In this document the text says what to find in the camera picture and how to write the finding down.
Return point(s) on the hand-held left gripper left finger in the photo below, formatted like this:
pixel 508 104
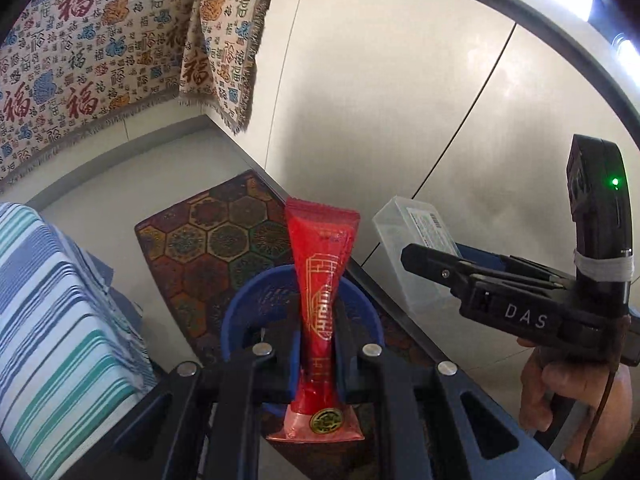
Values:
pixel 270 380

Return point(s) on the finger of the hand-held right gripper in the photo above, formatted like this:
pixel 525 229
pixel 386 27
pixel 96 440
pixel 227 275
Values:
pixel 482 260
pixel 435 266

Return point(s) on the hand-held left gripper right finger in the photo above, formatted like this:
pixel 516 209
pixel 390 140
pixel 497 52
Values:
pixel 350 370

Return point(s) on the clear plastic box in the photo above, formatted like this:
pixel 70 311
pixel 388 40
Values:
pixel 410 230

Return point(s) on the blue plastic wastebasket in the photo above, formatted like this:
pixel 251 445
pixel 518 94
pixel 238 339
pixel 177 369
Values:
pixel 240 310

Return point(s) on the red gold-patterned wrapper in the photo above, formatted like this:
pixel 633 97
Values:
pixel 320 260

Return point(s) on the person's right hand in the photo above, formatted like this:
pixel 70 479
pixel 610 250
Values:
pixel 590 390

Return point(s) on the hexagon patterned floor mat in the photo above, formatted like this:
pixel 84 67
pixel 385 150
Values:
pixel 225 230

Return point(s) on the blue striped tablecloth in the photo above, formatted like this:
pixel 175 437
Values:
pixel 60 335

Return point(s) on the small printed cloth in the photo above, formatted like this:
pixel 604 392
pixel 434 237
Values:
pixel 225 35

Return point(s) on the large printed cloth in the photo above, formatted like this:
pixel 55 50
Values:
pixel 75 60

